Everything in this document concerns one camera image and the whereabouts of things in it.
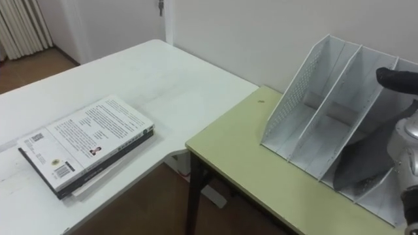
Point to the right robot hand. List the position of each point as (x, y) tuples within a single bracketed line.
[(396, 81)]

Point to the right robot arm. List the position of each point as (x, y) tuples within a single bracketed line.
[(406, 147)]

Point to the white perforated file organizer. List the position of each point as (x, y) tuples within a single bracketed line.
[(313, 130)]

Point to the black book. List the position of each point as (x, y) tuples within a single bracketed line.
[(107, 169)]

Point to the beige curtain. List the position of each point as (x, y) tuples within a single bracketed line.
[(23, 26)]

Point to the yellow-green desk with black legs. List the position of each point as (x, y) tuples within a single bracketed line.
[(241, 156)]

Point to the dark grey book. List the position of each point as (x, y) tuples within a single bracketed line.
[(365, 160)]

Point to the white desk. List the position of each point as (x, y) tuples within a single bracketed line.
[(170, 85)]

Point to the white paperback book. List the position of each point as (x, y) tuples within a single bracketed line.
[(88, 137)]

